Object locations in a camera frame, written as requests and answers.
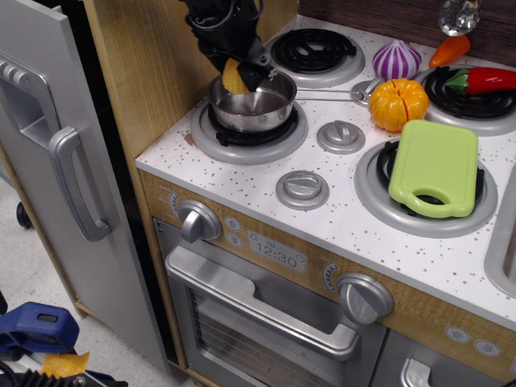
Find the orange toy carrot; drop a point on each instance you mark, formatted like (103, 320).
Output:
(451, 49)

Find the grey toy sink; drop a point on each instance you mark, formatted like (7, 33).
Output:
(499, 263)

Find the front right stove burner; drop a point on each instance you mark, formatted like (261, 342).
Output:
(371, 183)

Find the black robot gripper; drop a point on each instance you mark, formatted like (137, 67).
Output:
(231, 32)

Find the small grey stovetop knob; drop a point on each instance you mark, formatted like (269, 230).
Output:
(362, 91)

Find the upper grey stovetop knob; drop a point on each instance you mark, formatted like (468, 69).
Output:
(341, 138)

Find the green plastic cutting board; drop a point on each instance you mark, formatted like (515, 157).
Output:
(435, 169)

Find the silver oven door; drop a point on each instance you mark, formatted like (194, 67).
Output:
(242, 325)

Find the back right stove burner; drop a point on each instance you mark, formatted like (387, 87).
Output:
(486, 114)

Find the blue clamp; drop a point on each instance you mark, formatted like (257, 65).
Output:
(37, 327)

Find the back left stove burner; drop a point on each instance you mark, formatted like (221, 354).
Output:
(316, 58)

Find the yellow toy corn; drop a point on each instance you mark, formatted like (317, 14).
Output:
(231, 79)

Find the silver oven dial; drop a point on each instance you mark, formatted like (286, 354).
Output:
(363, 300)
(198, 221)

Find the grey toy fridge door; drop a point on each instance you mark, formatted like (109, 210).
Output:
(50, 79)

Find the clear crystal faucet knob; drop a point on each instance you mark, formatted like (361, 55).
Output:
(459, 17)

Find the red toy chili pepper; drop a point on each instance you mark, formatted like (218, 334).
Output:
(483, 80)

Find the silver fridge door handle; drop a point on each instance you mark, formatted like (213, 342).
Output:
(85, 178)

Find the purple white toy onion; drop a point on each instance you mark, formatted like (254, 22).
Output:
(396, 60)

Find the silver lower cabinet door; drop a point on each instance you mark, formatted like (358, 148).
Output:
(404, 362)

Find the small steel saucepan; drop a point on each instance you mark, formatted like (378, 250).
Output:
(264, 109)

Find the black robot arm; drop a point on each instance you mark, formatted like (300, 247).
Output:
(227, 36)

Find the black caster wheel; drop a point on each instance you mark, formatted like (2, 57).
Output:
(22, 217)

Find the oven clock display panel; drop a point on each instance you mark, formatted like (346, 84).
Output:
(278, 252)

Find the yellow tape piece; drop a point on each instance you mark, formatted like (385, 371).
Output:
(64, 365)

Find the lower grey stovetop knob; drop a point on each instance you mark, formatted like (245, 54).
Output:
(302, 190)

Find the right silver oven dial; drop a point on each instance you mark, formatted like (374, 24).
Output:
(363, 300)

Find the stove burner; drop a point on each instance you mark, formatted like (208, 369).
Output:
(223, 144)
(316, 58)
(371, 183)
(486, 114)

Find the front left stove burner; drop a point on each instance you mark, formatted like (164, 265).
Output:
(223, 144)

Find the orange toy pumpkin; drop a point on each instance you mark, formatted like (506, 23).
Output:
(396, 102)

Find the left silver oven dial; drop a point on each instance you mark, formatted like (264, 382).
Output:
(198, 221)

